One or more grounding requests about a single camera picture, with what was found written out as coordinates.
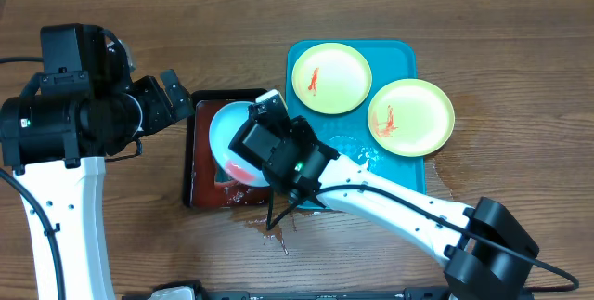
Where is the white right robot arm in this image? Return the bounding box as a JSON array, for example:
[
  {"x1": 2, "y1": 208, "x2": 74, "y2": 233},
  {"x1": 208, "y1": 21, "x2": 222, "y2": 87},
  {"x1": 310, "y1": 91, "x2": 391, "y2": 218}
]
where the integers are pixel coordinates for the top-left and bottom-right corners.
[{"x1": 240, "y1": 90, "x2": 539, "y2": 299}]

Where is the black rectangular tray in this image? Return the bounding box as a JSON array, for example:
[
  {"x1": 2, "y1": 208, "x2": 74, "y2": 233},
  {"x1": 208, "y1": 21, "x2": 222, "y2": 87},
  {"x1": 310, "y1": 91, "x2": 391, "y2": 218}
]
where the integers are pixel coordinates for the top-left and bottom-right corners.
[{"x1": 183, "y1": 88, "x2": 275, "y2": 209}]

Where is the white plate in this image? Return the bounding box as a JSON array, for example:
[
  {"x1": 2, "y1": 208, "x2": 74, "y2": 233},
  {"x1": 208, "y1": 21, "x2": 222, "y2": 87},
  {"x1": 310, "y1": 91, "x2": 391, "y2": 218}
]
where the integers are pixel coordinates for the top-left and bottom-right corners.
[{"x1": 209, "y1": 101, "x2": 269, "y2": 188}]

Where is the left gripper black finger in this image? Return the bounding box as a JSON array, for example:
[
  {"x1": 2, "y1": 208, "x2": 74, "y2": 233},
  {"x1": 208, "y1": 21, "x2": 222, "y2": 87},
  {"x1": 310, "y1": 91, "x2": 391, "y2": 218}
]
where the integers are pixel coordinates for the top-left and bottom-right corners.
[
  {"x1": 170, "y1": 86, "x2": 194, "y2": 121},
  {"x1": 160, "y1": 69, "x2": 184, "y2": 100}
]

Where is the clear container with red water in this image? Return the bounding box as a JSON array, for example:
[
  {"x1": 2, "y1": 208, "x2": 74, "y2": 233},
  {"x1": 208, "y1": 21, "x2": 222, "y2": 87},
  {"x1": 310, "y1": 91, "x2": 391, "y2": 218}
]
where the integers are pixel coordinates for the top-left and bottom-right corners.
[{"x1": 191, "y1": 98, "x2": 273, "y2": 208}]

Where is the blue plastic tray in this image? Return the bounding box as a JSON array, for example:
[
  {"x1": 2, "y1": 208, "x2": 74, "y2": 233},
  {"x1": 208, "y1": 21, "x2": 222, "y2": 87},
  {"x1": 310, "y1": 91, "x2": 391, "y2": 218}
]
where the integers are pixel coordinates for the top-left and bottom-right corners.
[{"x1": 285, "y1": 39, "x2": 426, "y2": 194}]

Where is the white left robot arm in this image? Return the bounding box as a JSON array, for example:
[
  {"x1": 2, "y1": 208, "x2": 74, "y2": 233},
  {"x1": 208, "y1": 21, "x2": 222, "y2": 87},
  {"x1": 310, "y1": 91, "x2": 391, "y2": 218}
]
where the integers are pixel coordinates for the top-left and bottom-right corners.
[{"x1": 1, "y1": 23, "x2": 194, "y2": 299}]

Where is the yellow plate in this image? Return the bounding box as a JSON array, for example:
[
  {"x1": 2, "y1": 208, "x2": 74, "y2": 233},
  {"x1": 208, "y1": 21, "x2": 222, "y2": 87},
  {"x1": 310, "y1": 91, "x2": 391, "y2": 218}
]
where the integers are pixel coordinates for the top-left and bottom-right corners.
[
  {"x1": 291, "y1": 43, "x2": 373, "y2": 114},
  {"x1": 367, "y1": 79, "x2": 456, "y2": 157}
]

